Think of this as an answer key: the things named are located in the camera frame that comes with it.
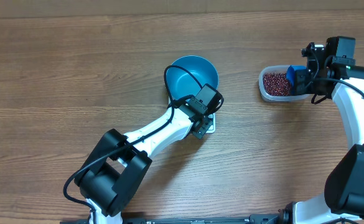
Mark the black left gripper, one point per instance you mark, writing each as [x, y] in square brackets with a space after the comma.
[208, 122]

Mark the blue plastic scoop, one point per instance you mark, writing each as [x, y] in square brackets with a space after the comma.
[295, 74]

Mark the red adzuki beans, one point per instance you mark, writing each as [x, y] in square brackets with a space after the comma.
[276, 84]

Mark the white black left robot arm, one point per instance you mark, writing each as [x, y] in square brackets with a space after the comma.
[114, 170]

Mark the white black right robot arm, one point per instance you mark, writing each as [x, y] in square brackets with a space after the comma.
[331, 73]

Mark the white digital kitchen scale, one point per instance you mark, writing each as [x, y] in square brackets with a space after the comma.
[212, 128]

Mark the teal plastic bowl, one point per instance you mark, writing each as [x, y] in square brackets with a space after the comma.
[193, 74]

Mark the clear plastic container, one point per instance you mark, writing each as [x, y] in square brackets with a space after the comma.
[276, 99]

